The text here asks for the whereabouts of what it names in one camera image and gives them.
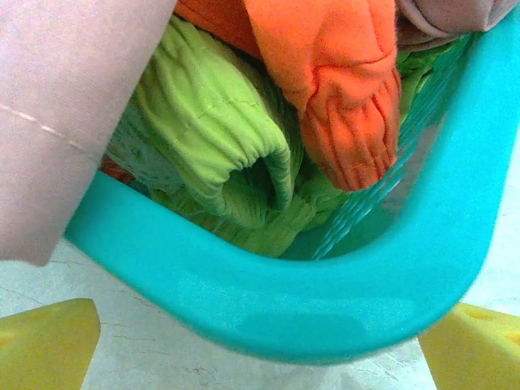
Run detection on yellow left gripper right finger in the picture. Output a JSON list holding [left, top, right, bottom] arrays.
[[420, 302, 520, 390]]

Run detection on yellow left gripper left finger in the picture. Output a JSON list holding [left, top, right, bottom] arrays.
[[0, 298, 102, 390]]

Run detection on pink shorts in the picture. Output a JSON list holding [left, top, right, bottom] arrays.
[[0, 0, 520, 267]]

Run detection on lime green shorts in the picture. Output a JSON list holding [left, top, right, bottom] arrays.
[[107, 15, 472, 259]]

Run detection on orange shorts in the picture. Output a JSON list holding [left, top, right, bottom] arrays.
[[174, 0, 403, 192]]

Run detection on teal plastic basket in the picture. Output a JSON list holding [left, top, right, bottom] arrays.
[[64, 6, 520, 366]]

